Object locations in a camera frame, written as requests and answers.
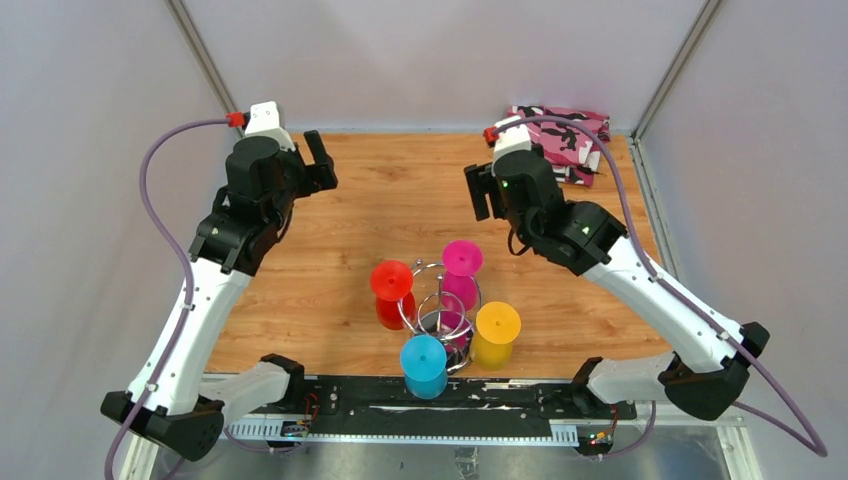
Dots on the chrome wine glass rack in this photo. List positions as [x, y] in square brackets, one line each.
[447, 314]

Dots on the red wine glass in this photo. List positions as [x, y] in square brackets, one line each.
[391, 281]

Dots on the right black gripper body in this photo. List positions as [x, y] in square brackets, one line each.
[510, 216]

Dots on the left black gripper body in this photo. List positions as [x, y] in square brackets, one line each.
[303, 179]

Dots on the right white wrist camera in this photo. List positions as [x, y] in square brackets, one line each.
[516, 138]

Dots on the magenta wine glass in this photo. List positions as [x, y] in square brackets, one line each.
[462, 260]

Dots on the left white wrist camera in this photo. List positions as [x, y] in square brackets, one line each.
[265, 119]

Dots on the blue wine glass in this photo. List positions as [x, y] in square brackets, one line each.
[423, 360]

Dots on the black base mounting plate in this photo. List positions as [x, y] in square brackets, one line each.
[382, 408]

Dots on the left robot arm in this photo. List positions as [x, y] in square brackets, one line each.
[167, 404]

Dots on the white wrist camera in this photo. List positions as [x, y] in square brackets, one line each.
[516, 138]
[265, 119]

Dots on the yellow wine glass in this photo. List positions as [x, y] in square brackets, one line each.
[497, 326]

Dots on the aluminium frame rail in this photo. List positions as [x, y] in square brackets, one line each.
[661, 443]

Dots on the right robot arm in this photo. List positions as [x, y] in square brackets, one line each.
[702, 374]

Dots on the pink camouflage cloth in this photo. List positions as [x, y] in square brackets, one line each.
[574, 157]

